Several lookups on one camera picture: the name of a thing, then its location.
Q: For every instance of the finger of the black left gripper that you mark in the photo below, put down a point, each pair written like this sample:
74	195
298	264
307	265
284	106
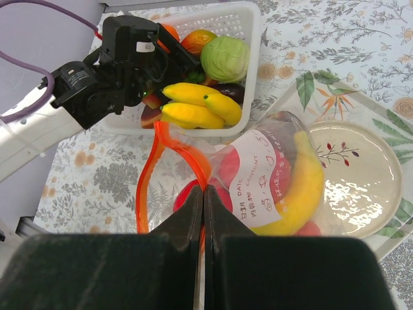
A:
179	59

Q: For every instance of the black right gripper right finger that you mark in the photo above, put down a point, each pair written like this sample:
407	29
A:
247	271

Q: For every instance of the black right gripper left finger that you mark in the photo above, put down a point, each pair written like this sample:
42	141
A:
157	270

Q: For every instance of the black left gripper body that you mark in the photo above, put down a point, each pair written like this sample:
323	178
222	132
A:
128	64

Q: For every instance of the yellow banana bunch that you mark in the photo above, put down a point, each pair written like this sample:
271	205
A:
304	194
194	106

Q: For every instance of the clear zip top bag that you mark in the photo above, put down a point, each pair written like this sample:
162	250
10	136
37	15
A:
267	155

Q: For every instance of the red pomegranate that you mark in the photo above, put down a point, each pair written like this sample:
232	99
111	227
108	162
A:
227	166

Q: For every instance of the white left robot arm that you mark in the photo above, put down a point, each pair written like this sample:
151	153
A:
48	114

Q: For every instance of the orange red mango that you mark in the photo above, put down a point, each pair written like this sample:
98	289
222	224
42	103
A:
195	41

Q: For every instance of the orange fruit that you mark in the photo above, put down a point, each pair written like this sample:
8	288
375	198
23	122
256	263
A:
171	30

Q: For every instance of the green fruit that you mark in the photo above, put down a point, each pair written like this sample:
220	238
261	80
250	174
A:
225	59

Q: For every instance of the papaya slice toy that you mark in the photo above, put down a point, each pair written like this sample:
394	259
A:
151	111

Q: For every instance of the dark purple fruit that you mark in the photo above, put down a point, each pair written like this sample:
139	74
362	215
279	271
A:
233	90

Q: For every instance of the white plastic fruit basket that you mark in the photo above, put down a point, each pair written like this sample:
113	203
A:
240	20

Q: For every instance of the leaf pattern tray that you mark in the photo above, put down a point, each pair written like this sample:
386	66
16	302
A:
313	102

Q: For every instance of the pink white plate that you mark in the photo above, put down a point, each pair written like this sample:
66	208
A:
363	177

